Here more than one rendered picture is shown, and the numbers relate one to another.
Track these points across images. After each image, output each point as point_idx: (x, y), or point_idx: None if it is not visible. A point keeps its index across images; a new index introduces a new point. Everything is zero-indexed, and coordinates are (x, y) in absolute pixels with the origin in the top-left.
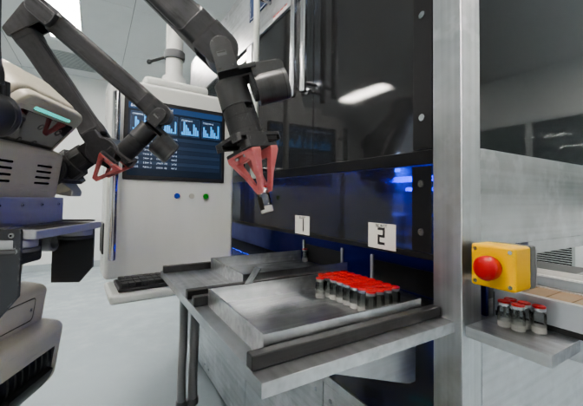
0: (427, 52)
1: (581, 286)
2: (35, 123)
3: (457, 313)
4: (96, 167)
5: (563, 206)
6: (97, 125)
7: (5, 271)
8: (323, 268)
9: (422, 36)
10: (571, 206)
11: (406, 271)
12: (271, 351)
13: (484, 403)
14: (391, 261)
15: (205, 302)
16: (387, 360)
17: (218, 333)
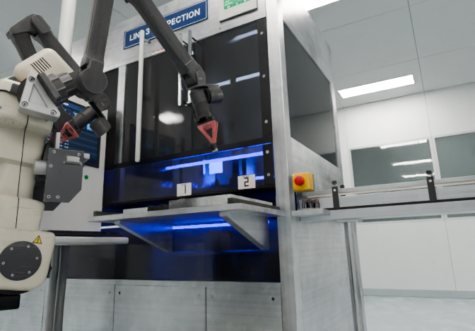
0: (267, 93)
1: (329, 191)
2: None
3: (288, 206)
4: (61, 133)
5: (319, 175)
6: (61, 104)
7: (74, 175)
8: None
9: (264, 85)
10: (321, 177)
11: None
12: (236, 198)
13: (299, 252)
14: None
15: (167, 208)
16: (259, 233)
17: (196, 206)
